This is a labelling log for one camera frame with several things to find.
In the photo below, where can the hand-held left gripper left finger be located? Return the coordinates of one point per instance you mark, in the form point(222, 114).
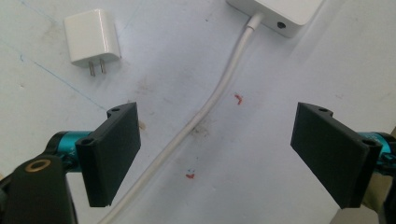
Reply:
point(107, 158)

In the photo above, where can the white power strip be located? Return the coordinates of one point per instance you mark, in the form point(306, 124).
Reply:
point(280, 12)

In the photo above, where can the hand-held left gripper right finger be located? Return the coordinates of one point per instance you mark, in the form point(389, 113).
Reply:
point(333, 155)

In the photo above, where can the white wall charger plug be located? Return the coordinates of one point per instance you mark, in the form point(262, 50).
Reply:
point(91, 37)

